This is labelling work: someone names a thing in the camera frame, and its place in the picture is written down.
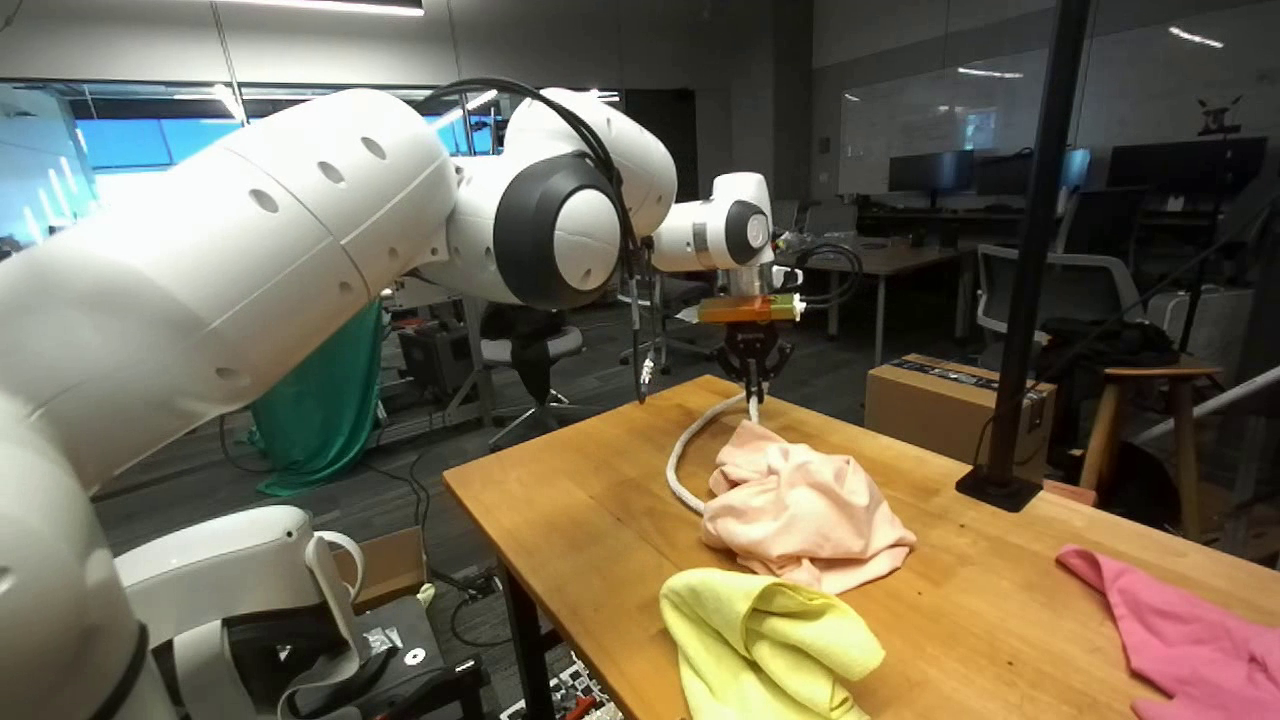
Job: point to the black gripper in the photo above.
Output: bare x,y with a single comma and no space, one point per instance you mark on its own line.
753,344

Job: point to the yellow cloth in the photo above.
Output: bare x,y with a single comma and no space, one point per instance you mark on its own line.
763,641

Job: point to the pink cloth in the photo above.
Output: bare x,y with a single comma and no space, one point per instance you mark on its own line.
1184,641

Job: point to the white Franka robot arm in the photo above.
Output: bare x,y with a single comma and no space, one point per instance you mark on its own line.
335,225

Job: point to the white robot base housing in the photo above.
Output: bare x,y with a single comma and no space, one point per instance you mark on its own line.
225,574

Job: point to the long wooden desk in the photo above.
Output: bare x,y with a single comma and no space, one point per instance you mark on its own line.
881,262

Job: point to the cardboard box with black tape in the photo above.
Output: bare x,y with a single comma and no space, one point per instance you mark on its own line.
934,401

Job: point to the black office chair with jacket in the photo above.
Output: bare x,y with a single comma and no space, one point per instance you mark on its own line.
525,355

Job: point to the black vertical stand pole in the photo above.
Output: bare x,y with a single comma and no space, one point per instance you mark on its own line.
1035,266

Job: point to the white mesh office chair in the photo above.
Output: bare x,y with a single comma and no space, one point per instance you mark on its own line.
1066,286

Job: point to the black bag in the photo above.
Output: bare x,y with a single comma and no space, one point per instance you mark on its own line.
1093,344

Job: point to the power strip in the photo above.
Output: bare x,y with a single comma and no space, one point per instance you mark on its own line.
574,690

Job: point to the wooden stool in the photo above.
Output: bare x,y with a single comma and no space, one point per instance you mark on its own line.
1153,379

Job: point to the brown wooden board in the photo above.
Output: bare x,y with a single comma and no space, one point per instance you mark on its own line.
384,564

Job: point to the green draped cloth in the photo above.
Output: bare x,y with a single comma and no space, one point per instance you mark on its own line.
321,414

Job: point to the black controller box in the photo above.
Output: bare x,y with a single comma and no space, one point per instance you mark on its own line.
406,663

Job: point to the wide black monitor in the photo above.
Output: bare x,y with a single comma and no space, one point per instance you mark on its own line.
1184,167

